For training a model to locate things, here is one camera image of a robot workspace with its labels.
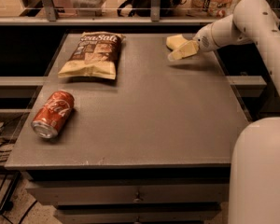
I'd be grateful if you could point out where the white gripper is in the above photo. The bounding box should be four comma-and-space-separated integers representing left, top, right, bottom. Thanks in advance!
168, 22, 220, 61

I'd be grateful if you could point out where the yellow sponge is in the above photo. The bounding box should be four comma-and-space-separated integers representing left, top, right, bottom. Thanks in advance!
166, 35, 188, 50

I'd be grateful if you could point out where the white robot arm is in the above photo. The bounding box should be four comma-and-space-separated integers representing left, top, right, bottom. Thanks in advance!
166, 0, 280, 224

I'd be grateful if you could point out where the red coke can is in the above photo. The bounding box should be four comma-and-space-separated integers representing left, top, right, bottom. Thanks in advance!
31, 90, 75, 139

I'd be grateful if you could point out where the black bag background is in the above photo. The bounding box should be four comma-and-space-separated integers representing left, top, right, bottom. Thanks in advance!
117, 0, 188, 17

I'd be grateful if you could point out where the sea salt chips bag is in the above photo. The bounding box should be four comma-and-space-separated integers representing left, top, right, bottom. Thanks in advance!
58, 32, 125, 80

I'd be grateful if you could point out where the clear plastic container background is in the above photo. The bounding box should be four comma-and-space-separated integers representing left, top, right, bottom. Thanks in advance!
71, 0, 105, 17

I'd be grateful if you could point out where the grey cabinet upper drawer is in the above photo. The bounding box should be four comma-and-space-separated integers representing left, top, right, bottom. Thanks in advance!
26, 180, 229, 205

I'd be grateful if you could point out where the grey cabinet drawer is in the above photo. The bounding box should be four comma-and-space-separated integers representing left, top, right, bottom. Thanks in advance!
54, 203, 221, 224
26, 180, 229, 205

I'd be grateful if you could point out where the grey cabinet lower drawer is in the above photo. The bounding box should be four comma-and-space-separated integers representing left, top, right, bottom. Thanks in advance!
54, 203, 221, 224

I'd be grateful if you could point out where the metal shelf rail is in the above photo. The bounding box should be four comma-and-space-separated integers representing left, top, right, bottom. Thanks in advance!
0, 0, 219, 27

